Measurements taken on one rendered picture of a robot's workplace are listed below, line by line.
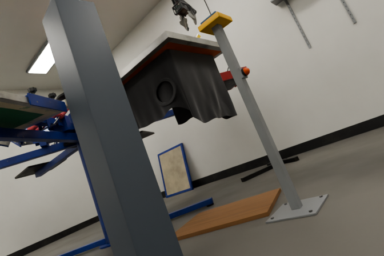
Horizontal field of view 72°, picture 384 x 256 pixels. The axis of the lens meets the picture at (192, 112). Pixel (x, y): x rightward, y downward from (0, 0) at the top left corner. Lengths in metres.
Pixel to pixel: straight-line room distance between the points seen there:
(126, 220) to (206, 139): 3.14
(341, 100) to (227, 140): 1.54
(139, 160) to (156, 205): 0.18
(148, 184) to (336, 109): 2.59
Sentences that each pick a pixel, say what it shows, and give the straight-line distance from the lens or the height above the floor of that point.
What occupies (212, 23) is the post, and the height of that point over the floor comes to 0.93.
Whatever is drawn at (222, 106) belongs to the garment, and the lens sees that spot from 1.62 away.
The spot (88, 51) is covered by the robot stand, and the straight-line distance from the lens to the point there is 1.22.
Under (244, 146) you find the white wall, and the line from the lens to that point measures 3.75.
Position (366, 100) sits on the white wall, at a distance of 3.28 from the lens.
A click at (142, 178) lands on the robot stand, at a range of 1.09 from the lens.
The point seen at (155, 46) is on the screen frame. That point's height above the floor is 0.96.
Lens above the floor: 0.34
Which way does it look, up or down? 11 degrees up
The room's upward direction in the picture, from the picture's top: 22 degrees counter-clockwise
